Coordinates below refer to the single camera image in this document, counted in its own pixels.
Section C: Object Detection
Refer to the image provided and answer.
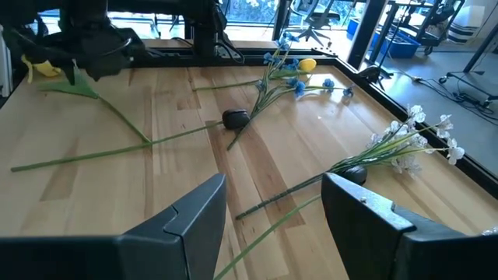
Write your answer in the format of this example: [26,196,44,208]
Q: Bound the black frame post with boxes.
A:
[272,0,293,40]
[345,0,390,70]

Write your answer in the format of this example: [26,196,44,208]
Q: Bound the black light stand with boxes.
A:
[357,0,408,82]

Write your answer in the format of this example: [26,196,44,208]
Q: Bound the black wheeled cart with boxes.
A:
[391,0,466,55]

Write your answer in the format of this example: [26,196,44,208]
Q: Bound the white artificial flower bunch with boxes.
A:
[235,103,466,221]

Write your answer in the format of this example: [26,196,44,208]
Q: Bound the white striped bag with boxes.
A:
[447,5,486,44]

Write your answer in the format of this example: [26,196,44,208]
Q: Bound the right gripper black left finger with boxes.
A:
[0,173,228,280]

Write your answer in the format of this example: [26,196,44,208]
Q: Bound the black wheeled stand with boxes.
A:
[438,23,498,108]

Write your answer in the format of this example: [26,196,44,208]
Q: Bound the blue artificial flower bunch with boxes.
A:
[226,30,356,152]

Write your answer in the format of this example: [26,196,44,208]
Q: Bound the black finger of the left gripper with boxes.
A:
[61,58,78,86]
[83,58,135,82]

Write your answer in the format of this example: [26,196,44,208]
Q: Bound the black floor cables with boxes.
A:
[388,69,498,125]

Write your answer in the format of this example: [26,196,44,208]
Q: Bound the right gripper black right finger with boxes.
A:
[321,172,498,280]

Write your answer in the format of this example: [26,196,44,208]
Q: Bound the blue plastic bin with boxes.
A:
[345,17,361,40]
[372,30,421,59]

